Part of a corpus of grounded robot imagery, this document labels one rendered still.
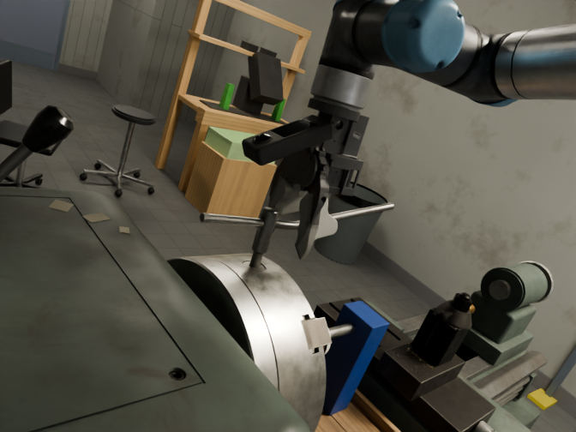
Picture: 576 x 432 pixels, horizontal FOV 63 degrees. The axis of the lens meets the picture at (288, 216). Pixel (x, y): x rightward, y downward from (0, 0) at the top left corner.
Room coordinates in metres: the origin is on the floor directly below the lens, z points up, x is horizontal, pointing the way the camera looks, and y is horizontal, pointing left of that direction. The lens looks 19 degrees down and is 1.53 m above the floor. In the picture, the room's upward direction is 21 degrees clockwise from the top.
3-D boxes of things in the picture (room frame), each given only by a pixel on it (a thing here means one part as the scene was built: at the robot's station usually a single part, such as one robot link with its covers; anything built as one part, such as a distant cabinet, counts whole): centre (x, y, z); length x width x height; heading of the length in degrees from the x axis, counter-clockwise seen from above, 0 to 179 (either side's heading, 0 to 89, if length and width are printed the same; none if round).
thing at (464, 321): (0.95, -0.42, 1.14); 0.08 x 0.08 x 0.03
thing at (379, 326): (0.84, -0.22, 1.00); 0.08 x 0.06 x 0.23; 49
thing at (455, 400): (0.99, -0.37, 0.95); 0.43 x 0.18 x 0.04; 49
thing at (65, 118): (0.42, 0.24, 1.38); 0.04 x 0.03 x 0.05; 139
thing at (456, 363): (0.93, -0.40, 1.00); 0.20 x 0.10 x 0.05; 139
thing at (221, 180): (4.51, 0.60, 0.86); 1.35 x 1.18 x 1.72; 134
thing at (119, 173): (3.63, 1.46, 0.31); 0.59 x 0.56 x 0.63; 45
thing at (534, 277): (1.48, -0.78, 1.01); 0.30 x 0.20 x 0.29; 139
